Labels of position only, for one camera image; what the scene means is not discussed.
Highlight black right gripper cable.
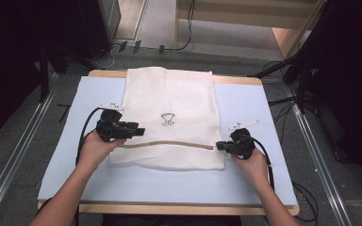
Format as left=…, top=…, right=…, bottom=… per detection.
left=247, top=134, right=276, bottom=191

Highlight white mesh laundry bag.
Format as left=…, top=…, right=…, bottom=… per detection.
left=108, top=66, right=226, bottom=171

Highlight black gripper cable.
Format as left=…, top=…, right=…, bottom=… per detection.
left=247, top=134, right=276, bottom=191
left=74, top=106, right=104, bottom=226

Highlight person's left hand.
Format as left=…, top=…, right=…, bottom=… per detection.
left=78, top=131, right=127, bottom=172

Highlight black cabinet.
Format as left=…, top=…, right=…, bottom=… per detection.
left=77, top=0, right=123, bottom=61

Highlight wooden table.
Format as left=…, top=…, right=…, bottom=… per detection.
left=37, top=69, right=300, bottom=217

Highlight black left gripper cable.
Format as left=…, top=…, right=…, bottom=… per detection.
left=74, top=106, right=104, bottom=226

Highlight light wooden furniture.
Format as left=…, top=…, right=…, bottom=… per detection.
left=173, top=0, right=328, bottom=60

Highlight white floor cable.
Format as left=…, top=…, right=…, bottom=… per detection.
left=89, top=43, right=121, bottom=70

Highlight person's dark clothing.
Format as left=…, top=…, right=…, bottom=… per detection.
left=102, top=214, right=242, bottom=226

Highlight black floor cables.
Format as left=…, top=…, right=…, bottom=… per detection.
left=262, top=60, right=320, bottom=226

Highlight black metal stand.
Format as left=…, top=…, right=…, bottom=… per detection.
left=247, top=0, right=338, bottom=115

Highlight person's right hand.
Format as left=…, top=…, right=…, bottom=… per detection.
left=230, top=147, right=271, bottom=186

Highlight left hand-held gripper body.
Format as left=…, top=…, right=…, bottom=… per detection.
left=95, top=102, right=130, bottom=143

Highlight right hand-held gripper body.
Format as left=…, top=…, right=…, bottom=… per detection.
left=228, top=120, right=261, bottom=160

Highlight light blue mat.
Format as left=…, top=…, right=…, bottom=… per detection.
left=37, top=75, right=298, bottom=207

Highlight black hanging cable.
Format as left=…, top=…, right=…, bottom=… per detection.
left=163, top=0, right=196, bottom=53

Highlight dark curtain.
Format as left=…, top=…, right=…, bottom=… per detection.
left=0, top=0, right=86, bottom=149
left=307, top=0, right=362, bottom=192

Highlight metal floor rail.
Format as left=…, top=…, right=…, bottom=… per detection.
left=283, top=84, right=354, bottom=226
left=0, top=73, right=59, bottom=226

